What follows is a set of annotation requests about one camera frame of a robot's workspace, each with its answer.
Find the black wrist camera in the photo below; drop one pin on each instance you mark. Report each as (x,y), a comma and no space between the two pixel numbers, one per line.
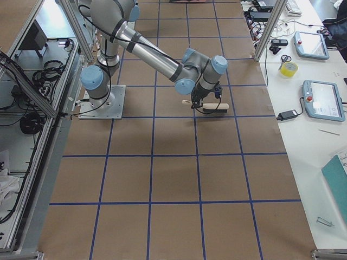
(217,90)

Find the blue teach pendant near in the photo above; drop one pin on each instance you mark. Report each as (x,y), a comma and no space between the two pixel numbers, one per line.
(322,100)

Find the white hand brush black bristles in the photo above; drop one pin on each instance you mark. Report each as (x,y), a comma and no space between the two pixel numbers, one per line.
(210,107)

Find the blue teach pendant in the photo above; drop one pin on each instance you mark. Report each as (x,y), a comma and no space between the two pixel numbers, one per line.
(310,45)
(322,100)

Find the black power brick right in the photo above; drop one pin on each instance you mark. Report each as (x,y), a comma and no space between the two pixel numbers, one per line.
(289,114)

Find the scissors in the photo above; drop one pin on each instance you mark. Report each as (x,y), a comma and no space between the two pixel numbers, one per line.
(284,58)

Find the yellow tape roll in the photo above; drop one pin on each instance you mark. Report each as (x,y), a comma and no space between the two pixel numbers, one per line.
(288,69)

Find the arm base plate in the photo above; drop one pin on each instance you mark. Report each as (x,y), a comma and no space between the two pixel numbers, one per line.
(110,107)

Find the blue teach pendant far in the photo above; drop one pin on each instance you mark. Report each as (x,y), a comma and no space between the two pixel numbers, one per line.
(310,45)

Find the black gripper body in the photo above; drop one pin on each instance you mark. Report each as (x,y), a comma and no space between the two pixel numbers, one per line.
(197,94)

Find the teal notebook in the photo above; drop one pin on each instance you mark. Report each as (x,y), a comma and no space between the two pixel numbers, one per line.
(335,175)

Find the aluminium frame post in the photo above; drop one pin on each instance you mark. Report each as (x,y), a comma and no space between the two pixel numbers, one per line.
(272,21)

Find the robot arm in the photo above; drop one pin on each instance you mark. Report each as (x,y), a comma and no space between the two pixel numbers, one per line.
(196,74)

